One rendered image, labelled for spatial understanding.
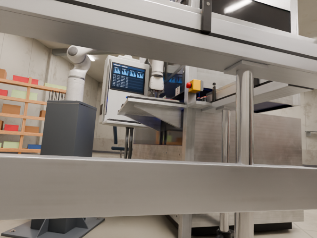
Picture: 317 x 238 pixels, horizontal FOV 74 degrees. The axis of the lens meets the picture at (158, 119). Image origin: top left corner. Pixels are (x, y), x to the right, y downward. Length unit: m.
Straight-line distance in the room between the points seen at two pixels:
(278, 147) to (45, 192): 1.64
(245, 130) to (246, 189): 0.16
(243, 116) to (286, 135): 1.28
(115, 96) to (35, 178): 1.91
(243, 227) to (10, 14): 0.75
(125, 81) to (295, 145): 1.72
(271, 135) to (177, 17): 1.38
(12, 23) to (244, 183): 0.68
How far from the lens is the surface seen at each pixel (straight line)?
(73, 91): 1.63
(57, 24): 0.56
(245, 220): 0.67
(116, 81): 2.38
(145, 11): 0.56
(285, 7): 2.28
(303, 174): 0.76
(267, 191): 0.67
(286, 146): 1.91
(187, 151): 1.41
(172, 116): 1.48
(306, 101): 13.93
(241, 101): 0.66
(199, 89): 1.39
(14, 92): 7.62
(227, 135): 1.29
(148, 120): 1.95
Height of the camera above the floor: 0.59
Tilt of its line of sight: 8 degrees up
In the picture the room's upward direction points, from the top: 3 degrees clockwise
